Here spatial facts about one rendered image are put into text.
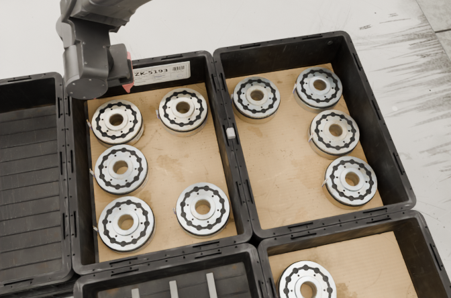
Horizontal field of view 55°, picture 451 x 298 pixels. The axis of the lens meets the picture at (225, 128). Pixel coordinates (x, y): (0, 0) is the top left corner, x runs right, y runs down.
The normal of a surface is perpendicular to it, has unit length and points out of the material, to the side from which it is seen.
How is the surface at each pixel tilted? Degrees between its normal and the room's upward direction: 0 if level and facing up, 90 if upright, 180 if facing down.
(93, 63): 33
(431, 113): 0
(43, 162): 0
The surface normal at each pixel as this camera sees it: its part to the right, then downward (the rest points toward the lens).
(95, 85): 0.23, 0.88
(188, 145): 0.04, -0.44
